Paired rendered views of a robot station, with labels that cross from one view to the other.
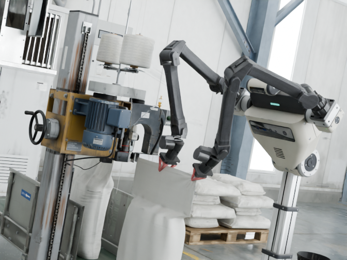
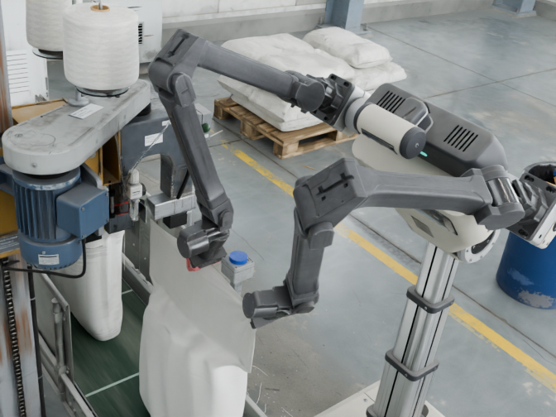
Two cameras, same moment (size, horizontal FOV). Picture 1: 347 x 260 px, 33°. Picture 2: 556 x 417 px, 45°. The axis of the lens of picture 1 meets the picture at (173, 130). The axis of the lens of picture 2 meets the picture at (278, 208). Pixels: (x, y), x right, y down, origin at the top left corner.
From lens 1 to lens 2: 1.72 m
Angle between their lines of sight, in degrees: 28
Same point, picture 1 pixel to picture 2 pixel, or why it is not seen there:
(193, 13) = not seen: outside the picture
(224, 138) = (304, 289)
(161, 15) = not seen: outside the picture
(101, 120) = (47, 221)
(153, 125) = (174, 150)
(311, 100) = (507, 218)
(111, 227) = (143, 246)
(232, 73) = (312, 213)
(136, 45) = (93, 46)
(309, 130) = not seen: hidden behind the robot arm
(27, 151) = (21, 42)
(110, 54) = (51, 35)
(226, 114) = (306, 263)
